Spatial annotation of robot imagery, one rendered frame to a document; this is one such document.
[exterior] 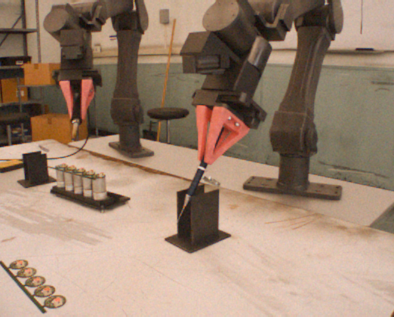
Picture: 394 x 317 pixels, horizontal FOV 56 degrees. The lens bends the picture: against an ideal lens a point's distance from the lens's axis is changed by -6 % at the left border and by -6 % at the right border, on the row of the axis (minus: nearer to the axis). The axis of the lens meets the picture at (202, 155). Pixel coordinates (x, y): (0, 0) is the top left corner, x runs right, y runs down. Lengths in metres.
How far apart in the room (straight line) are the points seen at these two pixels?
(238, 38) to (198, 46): 0.06
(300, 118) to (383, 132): 2.38
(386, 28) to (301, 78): 2.31
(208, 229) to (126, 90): 0.63
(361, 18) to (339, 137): 0.93
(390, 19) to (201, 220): 2.65
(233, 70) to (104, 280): 0.33
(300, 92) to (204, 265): 0.40
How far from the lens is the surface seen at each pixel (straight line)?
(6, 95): 5.11
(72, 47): 0.80
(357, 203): 0.78
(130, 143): 1.14
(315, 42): 0.83
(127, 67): 1.13
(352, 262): 0.56
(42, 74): 4.29
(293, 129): 0.75
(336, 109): 3.23
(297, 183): 0.79
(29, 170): 0.90
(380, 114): 3.10
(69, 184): 0.77
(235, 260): 0.54
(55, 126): 4.25
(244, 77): 0.56
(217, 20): 0.55
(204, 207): 0.56
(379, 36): 3.08
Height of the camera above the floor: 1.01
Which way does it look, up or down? 14 degrees down
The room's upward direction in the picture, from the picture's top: straight up
